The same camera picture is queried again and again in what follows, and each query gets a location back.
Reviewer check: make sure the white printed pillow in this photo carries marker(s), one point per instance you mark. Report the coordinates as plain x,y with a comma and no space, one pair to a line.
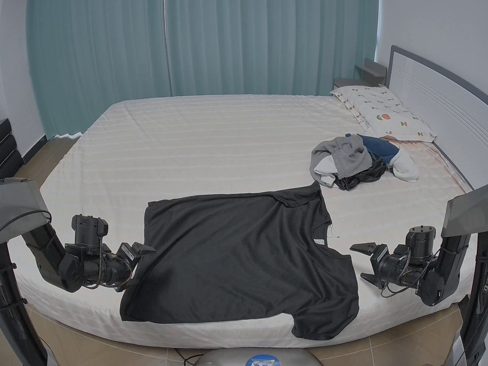
381,109

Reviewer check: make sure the blue-green curtain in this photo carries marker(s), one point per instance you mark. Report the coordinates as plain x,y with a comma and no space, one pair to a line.
274,32
99,52

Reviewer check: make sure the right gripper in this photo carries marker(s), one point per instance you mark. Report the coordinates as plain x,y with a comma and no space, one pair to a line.
390,267

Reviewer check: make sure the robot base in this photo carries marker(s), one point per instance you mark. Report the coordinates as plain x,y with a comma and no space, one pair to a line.
259,358

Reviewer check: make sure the black chest of drawers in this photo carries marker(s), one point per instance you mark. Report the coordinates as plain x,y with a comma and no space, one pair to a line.
11,151

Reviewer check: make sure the pile of clothes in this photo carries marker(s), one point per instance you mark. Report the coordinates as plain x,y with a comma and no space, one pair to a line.
350,156

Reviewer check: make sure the grey bedside table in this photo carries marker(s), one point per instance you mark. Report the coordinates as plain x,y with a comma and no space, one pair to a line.
371,67

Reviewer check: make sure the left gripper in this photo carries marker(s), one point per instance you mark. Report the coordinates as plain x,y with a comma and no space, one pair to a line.
122,267

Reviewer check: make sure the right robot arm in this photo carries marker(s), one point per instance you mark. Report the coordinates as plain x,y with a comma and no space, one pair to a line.
446,265

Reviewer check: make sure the bed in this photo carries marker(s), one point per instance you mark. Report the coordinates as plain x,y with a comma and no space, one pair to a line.
213,147

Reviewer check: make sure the black T-shirt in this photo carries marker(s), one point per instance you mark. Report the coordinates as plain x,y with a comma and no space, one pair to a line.
236,257

